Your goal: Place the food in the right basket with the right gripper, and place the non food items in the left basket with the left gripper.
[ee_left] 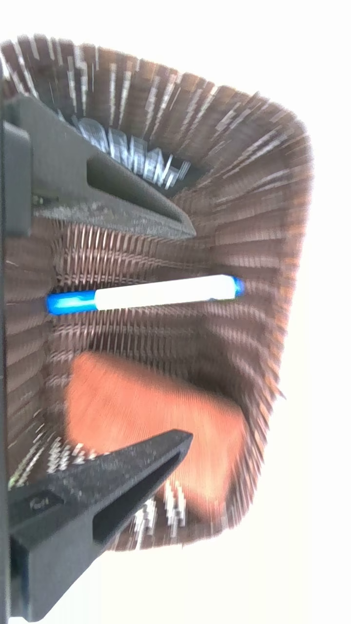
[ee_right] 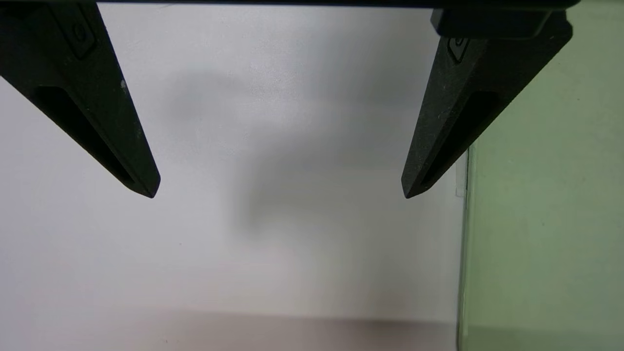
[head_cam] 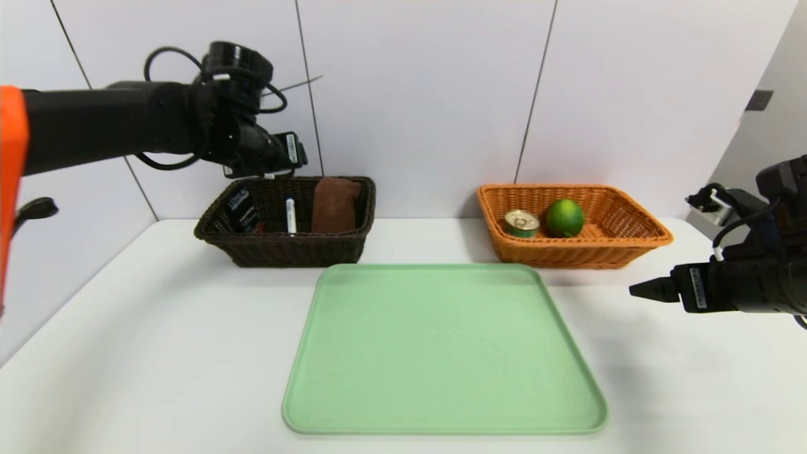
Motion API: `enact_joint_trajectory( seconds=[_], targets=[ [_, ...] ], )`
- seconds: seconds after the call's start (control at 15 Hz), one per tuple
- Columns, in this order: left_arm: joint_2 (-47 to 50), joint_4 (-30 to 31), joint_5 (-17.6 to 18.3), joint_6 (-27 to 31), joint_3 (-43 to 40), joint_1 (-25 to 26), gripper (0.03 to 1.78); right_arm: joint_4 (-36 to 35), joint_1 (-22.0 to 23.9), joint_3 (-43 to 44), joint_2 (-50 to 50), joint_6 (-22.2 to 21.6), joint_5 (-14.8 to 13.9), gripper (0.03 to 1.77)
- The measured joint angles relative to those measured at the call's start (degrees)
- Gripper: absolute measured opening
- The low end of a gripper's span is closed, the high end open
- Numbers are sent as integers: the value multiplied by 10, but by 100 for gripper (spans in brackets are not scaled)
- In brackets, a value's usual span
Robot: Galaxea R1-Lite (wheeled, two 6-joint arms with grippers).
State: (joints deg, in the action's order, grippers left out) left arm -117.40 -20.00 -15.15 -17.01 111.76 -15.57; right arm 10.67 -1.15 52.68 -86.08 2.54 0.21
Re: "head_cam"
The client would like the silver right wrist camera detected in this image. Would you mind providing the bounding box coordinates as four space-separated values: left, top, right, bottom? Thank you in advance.
686 183 738 226

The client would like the black facial cleanser tube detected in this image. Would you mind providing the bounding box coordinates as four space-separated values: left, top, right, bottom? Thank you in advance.
225 186 261 234

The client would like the light green plastic tray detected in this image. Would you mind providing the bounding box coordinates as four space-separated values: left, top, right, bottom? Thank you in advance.
282 263 608 434

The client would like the brown towel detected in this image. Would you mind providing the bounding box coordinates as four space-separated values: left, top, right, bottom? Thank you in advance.
311 177 363 235

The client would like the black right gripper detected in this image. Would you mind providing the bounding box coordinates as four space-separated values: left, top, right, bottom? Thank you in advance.
629 257 765 313

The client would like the black right camera cable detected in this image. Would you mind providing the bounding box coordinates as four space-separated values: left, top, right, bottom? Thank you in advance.
711 192 779 260

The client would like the dark brown wicker basket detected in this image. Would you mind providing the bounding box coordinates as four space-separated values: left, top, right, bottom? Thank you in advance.
194 177 377 268

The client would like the tin can with pull tab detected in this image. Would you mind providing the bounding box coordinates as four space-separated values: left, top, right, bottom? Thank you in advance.
504 209 541 238

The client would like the black camera cable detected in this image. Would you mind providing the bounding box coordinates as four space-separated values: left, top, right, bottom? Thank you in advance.
711 192 779 260
144 46 323 114

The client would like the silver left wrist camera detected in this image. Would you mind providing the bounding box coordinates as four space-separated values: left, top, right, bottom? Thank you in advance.
224 165 297 180

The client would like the orange wicker basket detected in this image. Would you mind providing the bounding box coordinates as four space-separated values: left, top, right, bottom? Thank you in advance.
476 183 673 270

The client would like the black left camera cable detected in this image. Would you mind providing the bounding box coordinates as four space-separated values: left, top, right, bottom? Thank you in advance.
144 46 323 114

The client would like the green lime fruit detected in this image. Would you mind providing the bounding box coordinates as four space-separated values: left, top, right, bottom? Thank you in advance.
545 199 585 238

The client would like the black cable with white tag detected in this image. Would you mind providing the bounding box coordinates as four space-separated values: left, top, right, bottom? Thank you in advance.
134 150 202 172

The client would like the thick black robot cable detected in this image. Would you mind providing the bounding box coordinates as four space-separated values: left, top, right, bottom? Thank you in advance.
9 197 59 237

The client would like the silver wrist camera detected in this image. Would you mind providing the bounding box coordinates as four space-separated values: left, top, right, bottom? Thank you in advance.
224 165 297 180
686 183 738 226

